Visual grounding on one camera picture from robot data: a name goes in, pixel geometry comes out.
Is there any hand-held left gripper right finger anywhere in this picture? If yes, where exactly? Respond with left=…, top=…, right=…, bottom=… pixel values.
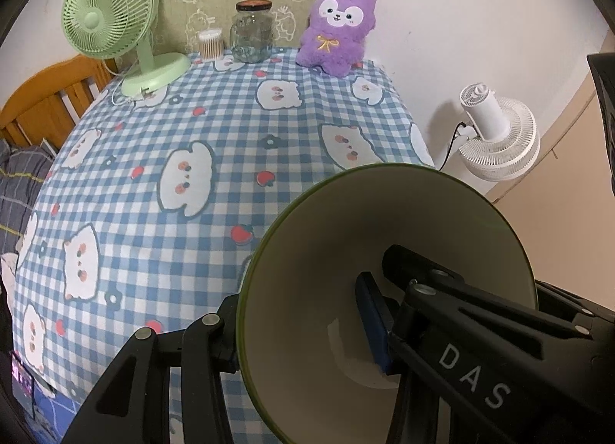
left=354, top=272, right=462, bottom=444

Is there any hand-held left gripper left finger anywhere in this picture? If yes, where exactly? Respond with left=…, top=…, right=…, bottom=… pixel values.
left=70, top=294, right=241, bottom=444

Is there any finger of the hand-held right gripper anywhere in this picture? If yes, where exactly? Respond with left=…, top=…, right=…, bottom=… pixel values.
left=382, top=244, right=615, bottom=444
left=534, top=281, right=615, bottom=345

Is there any blue floral ceramic bowl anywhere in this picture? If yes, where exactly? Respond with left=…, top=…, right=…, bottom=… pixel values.
left=235, top=163, right=539, bottom=444

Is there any beige wooden door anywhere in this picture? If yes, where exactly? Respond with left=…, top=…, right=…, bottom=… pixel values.
left=485, top=72, right=615, bottom=291

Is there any blue bedsheet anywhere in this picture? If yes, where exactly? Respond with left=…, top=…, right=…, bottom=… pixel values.
left=29, top=377, right=78, bottom=442

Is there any white standing fan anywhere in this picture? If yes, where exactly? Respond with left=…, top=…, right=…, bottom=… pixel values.
left=444, top=83, right=541, bottom=181

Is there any smartphone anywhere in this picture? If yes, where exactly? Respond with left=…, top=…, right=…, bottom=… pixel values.
left=10, top=350, right=37, bottom=418

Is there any blue checkered tablecloth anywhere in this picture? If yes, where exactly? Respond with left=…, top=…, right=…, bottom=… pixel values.
left=12, top=47, right=435, bottom=444

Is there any grey plaid pillow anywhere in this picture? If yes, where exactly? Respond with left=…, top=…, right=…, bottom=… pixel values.
left=0, top=139, right=61, bottom=253

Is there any purple plush bunny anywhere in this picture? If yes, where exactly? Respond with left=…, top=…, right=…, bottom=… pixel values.
left=295, top=0, right=376, bottom=77

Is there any cotton swab container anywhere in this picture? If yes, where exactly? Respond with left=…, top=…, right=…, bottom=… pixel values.
left=198, top=28, right=224, bottom=60

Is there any glass jar with dark lid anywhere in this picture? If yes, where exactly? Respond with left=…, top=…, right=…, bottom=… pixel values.
left=229, top=0, right=276, bottom=63

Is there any wooden bed headboard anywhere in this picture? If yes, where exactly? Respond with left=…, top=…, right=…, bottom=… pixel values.
left=0, top=54, right=121, bottom=151

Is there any green desk fan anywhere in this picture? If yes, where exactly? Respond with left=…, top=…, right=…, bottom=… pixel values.
left=61, top=0, right=189, bottom=98

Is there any black power cable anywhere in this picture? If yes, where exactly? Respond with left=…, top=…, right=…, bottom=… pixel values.
left=439, top=122, right=469, bottom=171

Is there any white fan cable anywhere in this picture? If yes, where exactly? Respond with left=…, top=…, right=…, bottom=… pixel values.
left=98, top=57, right=145, bottom=106

